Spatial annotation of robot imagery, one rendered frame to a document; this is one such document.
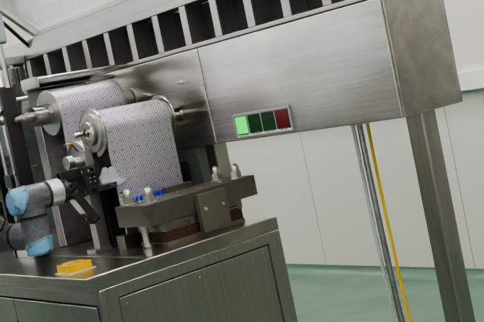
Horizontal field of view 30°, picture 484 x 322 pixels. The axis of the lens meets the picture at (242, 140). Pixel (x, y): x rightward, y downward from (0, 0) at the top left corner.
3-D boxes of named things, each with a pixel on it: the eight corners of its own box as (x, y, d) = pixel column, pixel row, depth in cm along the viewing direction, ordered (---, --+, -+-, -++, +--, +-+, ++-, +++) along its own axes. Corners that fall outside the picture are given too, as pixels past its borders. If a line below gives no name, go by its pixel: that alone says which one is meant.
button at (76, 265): (57, 274, 243) (55, 265, 243) (80, 266, 247) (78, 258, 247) (70, 274, 238) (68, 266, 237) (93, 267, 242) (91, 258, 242)
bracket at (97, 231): (86, 254, 270) (64, 154, 268) (104, 248, 274) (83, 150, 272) (94, 254, 266) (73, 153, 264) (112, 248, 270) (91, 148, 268)
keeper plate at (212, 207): (201, 233, 258) (193, 195, 257) (227, 224, 264) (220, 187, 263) (206, 233, 256) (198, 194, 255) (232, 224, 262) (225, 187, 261)
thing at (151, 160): (119, 204, 265) (106, 142, 264) (183, 187, 280) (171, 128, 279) (120, 204, 265) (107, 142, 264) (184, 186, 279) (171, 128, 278)
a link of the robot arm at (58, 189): (56, 207, 247) (42, 207, 254) (70, 203, 250) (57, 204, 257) (50, 180, 247) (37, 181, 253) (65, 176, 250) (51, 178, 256)
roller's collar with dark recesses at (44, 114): (29, 127, 286) (25, 108, 286) (46, 124, 290) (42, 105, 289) (39, 126, 281) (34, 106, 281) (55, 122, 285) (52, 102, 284)
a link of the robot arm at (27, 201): (7, 220, 246) (1, 189, 246) (43, 210, 253) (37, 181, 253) (20, 220, 240) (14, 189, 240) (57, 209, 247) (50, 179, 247)
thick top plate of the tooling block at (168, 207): (119, 227, 259) (114, 207, 259) (225, 196, 285) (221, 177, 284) (149, 227, 247) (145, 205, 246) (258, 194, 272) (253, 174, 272)
